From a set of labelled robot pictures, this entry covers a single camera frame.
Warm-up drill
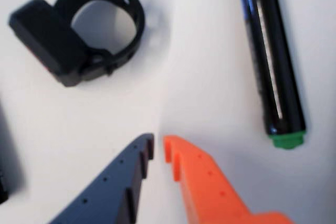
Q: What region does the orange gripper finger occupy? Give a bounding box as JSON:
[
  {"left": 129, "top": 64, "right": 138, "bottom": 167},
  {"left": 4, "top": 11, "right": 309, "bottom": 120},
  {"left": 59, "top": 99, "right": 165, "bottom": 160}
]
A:
[{"left": 163, "top": 134, "right": 296, "bottom": 224}]

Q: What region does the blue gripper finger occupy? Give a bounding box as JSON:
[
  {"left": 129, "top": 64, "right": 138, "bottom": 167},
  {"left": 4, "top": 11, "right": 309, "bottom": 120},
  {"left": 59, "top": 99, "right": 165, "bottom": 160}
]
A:
[{"left": 48, "top": 133, "right": 155, "bottom": 224}]

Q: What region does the black marker with green cap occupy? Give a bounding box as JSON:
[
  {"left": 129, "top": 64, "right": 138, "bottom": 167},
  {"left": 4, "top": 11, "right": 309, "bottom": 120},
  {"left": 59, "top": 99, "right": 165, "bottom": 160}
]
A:
[{"left": 227, "top": 0, "right": 307, "bottom": 151}]

